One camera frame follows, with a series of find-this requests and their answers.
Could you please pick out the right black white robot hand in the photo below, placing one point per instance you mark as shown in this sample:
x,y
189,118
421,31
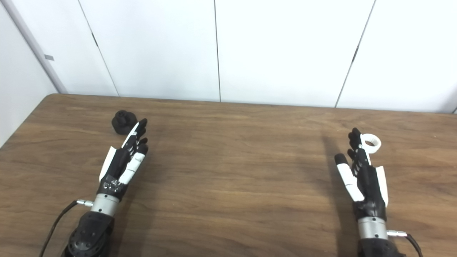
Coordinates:
x,y
369,185

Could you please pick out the round black plastic part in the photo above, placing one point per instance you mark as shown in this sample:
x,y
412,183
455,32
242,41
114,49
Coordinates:
x,y
119,123

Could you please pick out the gray wall corner post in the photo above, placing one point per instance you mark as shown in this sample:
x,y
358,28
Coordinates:
x,y
32,43

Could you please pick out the small gray wall tag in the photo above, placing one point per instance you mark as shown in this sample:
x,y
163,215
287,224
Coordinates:
x,y
49,57

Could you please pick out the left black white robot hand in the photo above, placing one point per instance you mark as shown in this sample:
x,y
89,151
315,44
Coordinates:
x,y
119,164

